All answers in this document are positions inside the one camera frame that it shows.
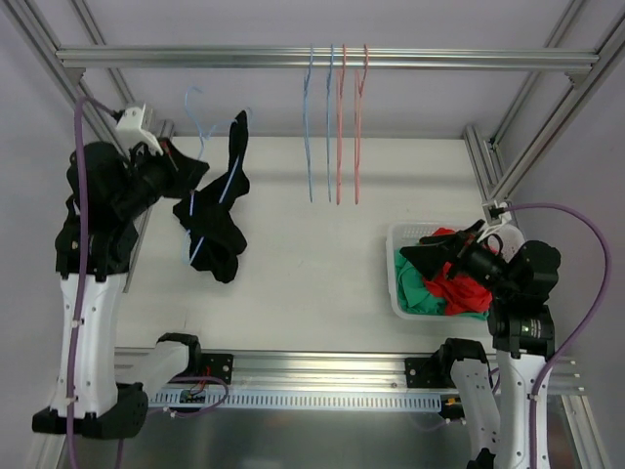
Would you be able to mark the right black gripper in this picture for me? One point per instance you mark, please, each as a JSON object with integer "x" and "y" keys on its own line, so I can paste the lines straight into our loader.
{"x": 459, "y": 251}

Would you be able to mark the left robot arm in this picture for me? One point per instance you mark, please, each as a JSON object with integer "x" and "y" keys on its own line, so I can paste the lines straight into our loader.
{"x": 109, "y": 192}

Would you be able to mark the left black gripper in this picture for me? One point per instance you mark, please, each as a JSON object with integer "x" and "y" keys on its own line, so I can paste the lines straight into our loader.
{"x": 172, "y": 172}

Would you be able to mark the aluminium hanging rail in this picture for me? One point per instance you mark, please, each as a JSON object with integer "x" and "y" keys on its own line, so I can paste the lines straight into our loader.
{"x": 187, "y": 56}

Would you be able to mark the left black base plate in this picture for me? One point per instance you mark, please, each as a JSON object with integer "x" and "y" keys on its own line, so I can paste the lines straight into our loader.
{"x": 216, "y": 365}

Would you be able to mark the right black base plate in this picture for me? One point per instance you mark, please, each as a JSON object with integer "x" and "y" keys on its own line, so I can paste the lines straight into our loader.
{"x": 426, "y": 373}

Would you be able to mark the white slotted cable duct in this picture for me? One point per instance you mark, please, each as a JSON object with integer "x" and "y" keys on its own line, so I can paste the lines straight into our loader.
{"x": 179, "y": 398}

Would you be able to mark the red tank top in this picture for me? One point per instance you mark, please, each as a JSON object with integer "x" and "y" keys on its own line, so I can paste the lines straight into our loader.
{"x": 460, "y": 296}

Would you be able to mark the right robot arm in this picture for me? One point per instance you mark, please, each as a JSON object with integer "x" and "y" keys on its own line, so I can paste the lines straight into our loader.
{"x": 508, "y": 430}

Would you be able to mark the black tank top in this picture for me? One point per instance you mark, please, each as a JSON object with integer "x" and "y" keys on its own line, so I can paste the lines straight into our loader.
{"x": 214, "y": 241}

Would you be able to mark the white plastic basket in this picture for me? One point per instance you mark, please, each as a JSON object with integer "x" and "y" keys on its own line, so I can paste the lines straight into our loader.
{"x": 407, "y": 234}

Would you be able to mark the pink hanger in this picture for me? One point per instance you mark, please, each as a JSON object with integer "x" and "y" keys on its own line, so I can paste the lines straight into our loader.
{"x": 340, "y": 85}
{"x": 360, "y": 76}

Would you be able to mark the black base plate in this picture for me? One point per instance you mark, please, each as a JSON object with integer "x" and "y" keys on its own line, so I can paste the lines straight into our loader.
{"x": 426, "y": 373}
{"x": 216, "y": 365}

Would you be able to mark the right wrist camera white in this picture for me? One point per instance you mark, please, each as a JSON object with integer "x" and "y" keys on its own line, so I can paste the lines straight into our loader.
{"x": 496, "y": 215}

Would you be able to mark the front aluminium rail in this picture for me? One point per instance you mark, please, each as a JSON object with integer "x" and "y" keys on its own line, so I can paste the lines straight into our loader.
{"x": 325, "y": 372}

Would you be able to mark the green tank top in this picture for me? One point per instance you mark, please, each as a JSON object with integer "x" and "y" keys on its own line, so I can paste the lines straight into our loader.
{"x": 410, "y": 287}

